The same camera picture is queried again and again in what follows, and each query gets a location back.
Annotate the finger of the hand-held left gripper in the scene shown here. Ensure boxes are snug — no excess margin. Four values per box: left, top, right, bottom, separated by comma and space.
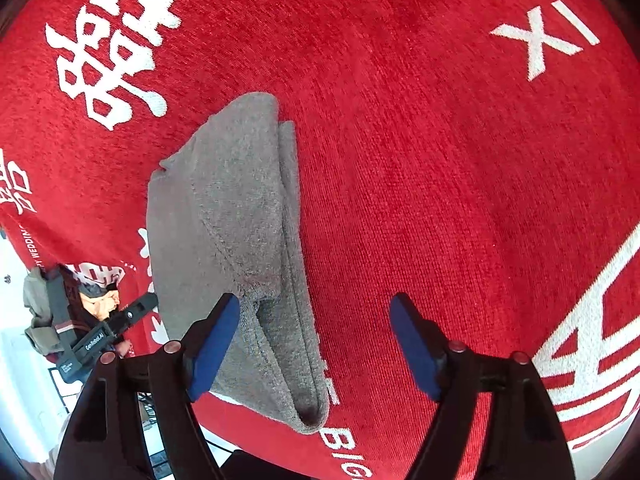
107, 293, 160, 343

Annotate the grey knit sweater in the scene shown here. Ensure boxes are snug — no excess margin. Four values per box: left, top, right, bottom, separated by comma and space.
146, 91, 331, 435

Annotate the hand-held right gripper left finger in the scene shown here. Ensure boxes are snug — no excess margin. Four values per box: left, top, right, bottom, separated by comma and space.
54, 292, 241, 480

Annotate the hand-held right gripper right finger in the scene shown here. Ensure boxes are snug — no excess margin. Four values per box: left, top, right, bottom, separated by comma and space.
390, 293, 576, 480

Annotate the person's left hand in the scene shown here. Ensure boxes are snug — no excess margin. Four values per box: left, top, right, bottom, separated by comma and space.
80, 287, 135, 360

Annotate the red printed blanket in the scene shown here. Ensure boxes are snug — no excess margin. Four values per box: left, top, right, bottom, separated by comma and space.
0, 0, 640, 480

